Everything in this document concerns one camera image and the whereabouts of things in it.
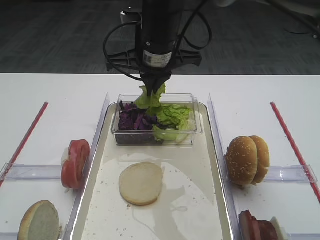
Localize tomato slice stack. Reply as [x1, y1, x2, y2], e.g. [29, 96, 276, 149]
[60, 139, 91, 190]

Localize clear pusher track tomato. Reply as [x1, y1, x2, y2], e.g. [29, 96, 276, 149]
[0, 163, 62, 181]

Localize red rail right side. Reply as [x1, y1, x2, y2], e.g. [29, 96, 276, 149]
[270, 102, 320, 201]

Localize red rail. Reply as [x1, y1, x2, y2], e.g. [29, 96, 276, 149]
[0, 102, 49, 186]
[270, 102, 320, 201]

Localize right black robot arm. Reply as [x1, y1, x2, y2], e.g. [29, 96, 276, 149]
[103, 0, 202, 96]

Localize red rail left side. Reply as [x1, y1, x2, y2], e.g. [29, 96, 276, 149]
[0, 102, 49, 186]

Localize sesame bun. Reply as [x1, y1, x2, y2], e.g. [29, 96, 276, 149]
[226, 136, 258, 186]
[250, 135, 270, 185]

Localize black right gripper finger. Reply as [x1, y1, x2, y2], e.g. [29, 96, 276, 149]
[144, 77, 156, 97]
[154, 76, 168, 92]

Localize white pusher block patty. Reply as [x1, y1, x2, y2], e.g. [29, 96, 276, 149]
[270, 216, 289, 240]

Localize sesame top bun inner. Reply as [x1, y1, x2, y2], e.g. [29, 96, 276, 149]
[250, 135, 270, 185]

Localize clear plastic salad container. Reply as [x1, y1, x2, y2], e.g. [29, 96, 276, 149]
[110, 93, 202, 146]

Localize clear pusher track left bun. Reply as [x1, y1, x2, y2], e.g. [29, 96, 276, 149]
[0, 232, 18, 240]

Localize clear pusher track bun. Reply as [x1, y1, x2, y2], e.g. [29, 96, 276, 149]
[0, 232, 18, 240]
[262, 165, 318, 184]

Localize purple cabbage shreds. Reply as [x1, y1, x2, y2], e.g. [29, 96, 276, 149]
[118, 101, 159, 131]

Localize meat patty stack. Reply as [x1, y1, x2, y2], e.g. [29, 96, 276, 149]
[239, 210, 278, 240]

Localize green lettuce pile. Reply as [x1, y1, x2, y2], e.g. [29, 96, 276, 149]
[152, 104, 196, 144]

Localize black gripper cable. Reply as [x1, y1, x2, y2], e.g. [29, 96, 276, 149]
[102, 0, 213, 82]

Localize green lettuce leaf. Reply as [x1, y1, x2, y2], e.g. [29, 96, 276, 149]
[134, 84, 166, 116]

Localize bottom bun on tray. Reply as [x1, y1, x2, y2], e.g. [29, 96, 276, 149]
[118, 162, 164, 206]

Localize sesame top bun outer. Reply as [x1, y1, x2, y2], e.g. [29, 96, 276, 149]
[226, 136, 258, 186]

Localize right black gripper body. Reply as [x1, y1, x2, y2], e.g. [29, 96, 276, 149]
[106, 49, 202, 82]

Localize metal serving tray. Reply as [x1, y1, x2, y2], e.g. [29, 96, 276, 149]
[70, 104, 233, 240]

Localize bottom bun standing left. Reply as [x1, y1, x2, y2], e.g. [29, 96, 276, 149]
[17, 200, 60, 240]

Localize white pusher block tomato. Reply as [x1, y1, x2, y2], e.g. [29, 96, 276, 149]
[61, 147, 69, 166]

